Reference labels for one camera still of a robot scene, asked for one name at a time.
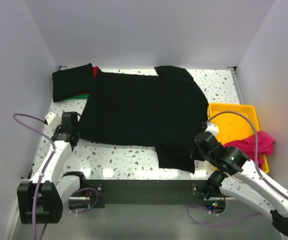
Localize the black t shirt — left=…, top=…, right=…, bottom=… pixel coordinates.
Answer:
left=52, top=63, right=95, bottom=103
left=79, top=66, right=208, bottom=173

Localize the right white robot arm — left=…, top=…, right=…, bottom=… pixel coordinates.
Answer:
left=192, top=131, right=288, bottom=237

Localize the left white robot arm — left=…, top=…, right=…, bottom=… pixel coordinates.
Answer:
left=17, top=112, right=87, bottom=225

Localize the yellow plastic tray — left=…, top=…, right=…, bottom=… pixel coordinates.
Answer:
left=208, top=103, right=269, bottom=174

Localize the folded green t shirt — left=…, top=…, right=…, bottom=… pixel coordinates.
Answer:
left=68, top=92, right=89, bottom=100

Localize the folded black t shirt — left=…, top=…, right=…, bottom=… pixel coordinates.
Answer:
left=52, top=63, right=95, bottom=103

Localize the crumpled pink t shirt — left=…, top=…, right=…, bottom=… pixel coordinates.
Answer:
left=224, top=131, right=275, bottom=168

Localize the folded red t shirt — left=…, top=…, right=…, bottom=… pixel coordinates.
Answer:
left=93, top=66, right=102, bottom=79

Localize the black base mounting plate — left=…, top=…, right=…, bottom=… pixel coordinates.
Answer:
left=68, top=178, right=234, bottom=210

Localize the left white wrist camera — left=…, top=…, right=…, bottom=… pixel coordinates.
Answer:
left=45, top=111, right=62, bottom=130

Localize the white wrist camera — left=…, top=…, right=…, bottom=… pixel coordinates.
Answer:
left=45, top=111, right=62, bottom=130
left=203, top=122, right=219, bottom=137

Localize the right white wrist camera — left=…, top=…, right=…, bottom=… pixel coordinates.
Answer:
left=203, top=122, right=219, bottom=137

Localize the aluminium frame rail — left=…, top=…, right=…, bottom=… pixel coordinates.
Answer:
left=2, top=162, right=36, bottom=240

